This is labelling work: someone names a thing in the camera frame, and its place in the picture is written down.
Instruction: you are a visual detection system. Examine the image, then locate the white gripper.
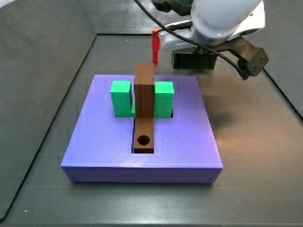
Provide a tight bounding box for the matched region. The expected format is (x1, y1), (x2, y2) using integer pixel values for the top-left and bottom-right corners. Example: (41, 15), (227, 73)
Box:
(159, 20), (237, 51)

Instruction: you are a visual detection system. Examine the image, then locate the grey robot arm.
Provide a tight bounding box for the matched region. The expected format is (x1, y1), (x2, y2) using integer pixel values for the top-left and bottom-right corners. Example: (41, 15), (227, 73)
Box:
(151, 0), (266, 47)

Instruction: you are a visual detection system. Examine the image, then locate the black regrasp fixture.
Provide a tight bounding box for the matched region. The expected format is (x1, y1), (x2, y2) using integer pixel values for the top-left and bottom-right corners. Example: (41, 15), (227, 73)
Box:
(173, 49), (217, 69)

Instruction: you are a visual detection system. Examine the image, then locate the red hexagonal peg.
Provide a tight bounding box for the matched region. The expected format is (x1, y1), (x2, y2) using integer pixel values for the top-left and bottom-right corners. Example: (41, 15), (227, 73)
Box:
(151, 28), (161, 65)

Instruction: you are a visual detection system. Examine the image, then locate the green U-shaped block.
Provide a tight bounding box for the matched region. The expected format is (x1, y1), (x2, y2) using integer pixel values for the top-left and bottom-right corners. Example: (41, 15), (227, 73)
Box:
(110, 81), (174, 118)

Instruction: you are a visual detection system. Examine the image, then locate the brown T-shaped block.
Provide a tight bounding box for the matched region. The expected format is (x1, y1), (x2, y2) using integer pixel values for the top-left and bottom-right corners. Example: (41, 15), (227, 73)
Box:
(133, 63), (155, 153)

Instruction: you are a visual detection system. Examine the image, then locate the purple base block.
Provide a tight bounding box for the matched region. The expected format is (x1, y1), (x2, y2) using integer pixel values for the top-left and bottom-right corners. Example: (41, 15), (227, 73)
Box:
(62, 74), (223, 184)

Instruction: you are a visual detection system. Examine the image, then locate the black cable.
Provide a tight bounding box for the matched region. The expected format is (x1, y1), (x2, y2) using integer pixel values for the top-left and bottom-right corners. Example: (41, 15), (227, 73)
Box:
(133, 0), (248, 74)

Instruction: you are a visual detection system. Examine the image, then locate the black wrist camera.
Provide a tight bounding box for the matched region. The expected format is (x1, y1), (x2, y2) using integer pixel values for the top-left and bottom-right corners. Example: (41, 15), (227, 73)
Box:
(222, 37), (269, 80)

